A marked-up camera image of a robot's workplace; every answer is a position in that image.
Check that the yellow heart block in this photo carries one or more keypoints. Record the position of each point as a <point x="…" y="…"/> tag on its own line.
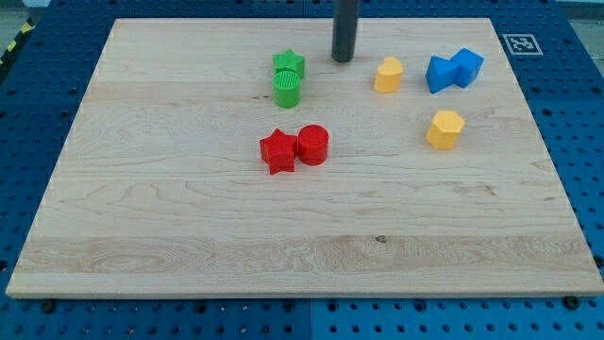
<point x="389" y="75"/>

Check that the red star block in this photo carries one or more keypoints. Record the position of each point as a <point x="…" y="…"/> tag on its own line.
<point x="279" y="151"/>

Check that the red cylinder block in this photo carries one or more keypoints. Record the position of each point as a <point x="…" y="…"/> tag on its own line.
<point x="313" y="144"/>

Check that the light wooden board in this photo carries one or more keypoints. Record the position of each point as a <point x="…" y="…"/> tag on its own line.
<point x="160" y="190"/>

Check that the green cylinder block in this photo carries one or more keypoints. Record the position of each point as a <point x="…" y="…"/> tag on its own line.
<point x="286" y="89"/>

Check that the green star block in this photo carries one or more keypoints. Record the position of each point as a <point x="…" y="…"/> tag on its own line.
<point x="289" y="61"/>

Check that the yellow hexagon block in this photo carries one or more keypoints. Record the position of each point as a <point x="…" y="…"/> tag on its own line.
<point x="445" y="129"/>

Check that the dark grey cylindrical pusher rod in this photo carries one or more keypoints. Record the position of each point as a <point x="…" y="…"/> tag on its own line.
<point x="344" y="31"/>

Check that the blue cube block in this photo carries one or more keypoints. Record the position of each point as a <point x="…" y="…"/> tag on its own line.
<point x="469" y="66"/>

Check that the white fiducial marker tag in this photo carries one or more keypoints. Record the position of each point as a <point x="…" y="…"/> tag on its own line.
<point x="522" y="44"/>

